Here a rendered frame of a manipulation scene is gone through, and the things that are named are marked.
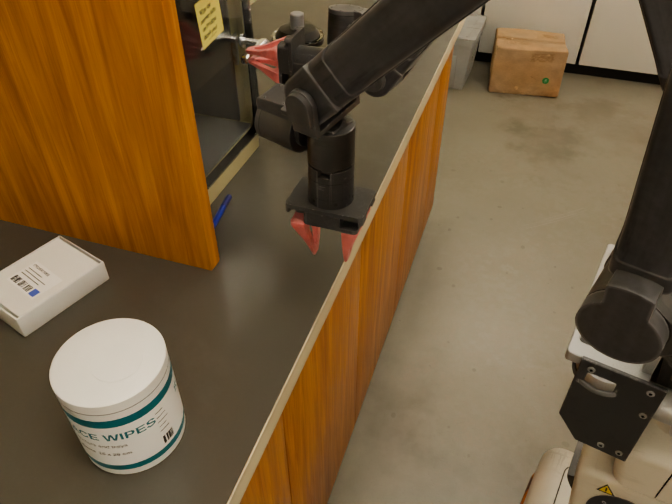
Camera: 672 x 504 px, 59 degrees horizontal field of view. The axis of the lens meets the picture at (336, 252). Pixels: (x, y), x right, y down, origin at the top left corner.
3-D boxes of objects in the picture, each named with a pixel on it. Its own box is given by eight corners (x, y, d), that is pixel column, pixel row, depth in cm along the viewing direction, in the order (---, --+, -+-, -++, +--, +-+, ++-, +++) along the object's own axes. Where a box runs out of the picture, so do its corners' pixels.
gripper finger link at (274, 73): (253, 25, 107) (302, 31, 104) (257, 63, 111) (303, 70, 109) (236, 39, 102) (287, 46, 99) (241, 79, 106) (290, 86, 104)
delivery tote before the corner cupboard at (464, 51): (370, 78, 371) (373, 26, 350) (390, 53, 401) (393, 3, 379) (466, 94, 355) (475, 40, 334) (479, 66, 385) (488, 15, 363)
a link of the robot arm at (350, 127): (335, 133, 65) (365, 113, 68) (287, 114, 68) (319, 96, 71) (335, 185, 69) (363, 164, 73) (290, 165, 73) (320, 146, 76)
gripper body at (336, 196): (303, 187, 80) (301, 138, 75) (376, 201, 78) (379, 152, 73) (284, 215, 76) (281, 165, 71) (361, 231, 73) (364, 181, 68)
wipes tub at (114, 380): (63, 458, 76) (22, 387, 66) (122, 378, 85) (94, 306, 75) (153, 489, 73) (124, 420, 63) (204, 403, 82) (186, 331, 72)
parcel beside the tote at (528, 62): (486, 92, 358) (495, 46, 339) (487, 70, 381) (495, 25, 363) (557, 99, 351) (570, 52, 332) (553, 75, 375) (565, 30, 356)
